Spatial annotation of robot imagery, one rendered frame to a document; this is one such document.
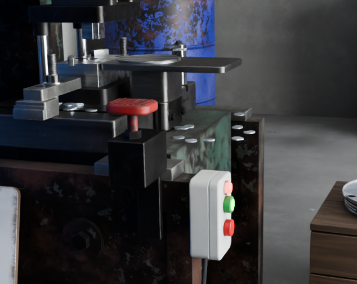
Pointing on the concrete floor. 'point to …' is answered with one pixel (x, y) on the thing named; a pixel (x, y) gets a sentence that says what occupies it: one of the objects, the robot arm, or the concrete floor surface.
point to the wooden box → (338, 243)
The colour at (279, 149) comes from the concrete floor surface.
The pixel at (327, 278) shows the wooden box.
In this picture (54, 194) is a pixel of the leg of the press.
